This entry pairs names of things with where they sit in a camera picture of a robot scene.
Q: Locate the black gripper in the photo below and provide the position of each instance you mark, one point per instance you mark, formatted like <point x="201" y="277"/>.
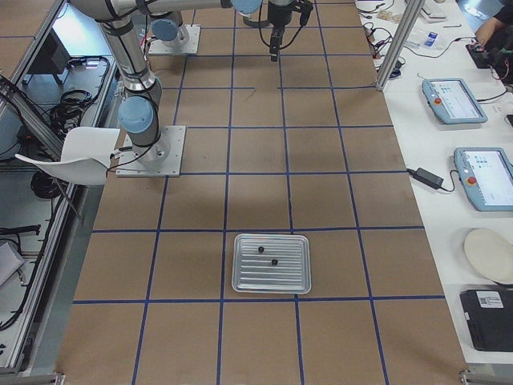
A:
<point x="280" y="14"/>

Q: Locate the ribbed silver metal tray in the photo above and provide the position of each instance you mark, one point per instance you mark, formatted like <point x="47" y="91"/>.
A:
<point x="253" y="273"/>

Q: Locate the small blue white box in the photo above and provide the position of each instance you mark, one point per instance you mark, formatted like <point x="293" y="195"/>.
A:
<point x="430" y="39"/>

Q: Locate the far teach pendant tablet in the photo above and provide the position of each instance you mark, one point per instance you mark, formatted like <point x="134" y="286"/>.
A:
<point x="452" y="101"/>

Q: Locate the teach pendant tablet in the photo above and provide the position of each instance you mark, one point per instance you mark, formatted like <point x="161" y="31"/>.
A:
<point x="452" y="101"/>
<point x="486" y="176"/>

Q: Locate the black power adapter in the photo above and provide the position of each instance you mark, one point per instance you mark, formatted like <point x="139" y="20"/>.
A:
<point x="428" y="178"/>

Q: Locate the person in black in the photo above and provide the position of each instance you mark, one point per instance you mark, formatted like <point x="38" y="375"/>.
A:
<point x="495" y="32"/>

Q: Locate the black monitor on left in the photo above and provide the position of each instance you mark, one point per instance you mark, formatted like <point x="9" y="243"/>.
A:
<point x="51" y="59"/>

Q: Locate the white plastic chair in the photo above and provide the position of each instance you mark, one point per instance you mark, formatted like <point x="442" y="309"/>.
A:
<point x="85" y="156"/>

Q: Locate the near teach pendant tablet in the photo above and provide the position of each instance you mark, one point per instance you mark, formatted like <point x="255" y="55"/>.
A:
<point x="486" y="176"/>

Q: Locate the cream round plate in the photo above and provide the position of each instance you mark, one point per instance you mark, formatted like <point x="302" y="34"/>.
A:
<point x="489" y="254"/>

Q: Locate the black flat box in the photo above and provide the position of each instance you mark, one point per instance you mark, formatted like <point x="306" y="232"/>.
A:
<point x="489" y="318"/>

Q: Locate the aluminium frame post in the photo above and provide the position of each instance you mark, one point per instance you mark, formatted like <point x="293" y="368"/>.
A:
<point x="402" y="32"/>

